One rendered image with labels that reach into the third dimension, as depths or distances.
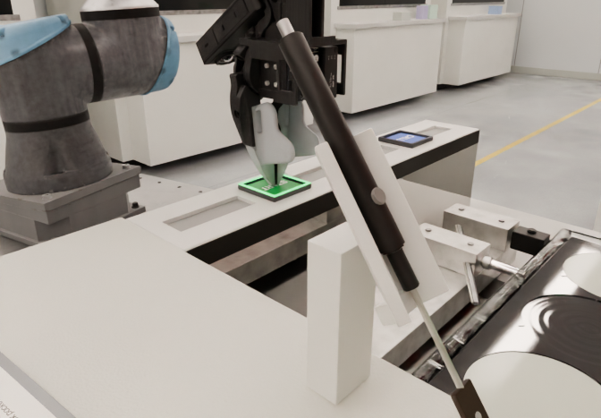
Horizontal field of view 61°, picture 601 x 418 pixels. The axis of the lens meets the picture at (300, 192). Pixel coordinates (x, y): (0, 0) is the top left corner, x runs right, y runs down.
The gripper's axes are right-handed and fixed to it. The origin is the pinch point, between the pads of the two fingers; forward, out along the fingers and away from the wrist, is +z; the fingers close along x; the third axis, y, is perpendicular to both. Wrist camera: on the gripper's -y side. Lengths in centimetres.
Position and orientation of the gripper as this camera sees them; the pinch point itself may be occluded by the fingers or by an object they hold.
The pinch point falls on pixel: (269, 171)
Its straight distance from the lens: 54.5
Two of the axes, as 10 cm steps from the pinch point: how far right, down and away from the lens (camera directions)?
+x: 6.8, -2.7, 6.8
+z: 0.0, 9.3, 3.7
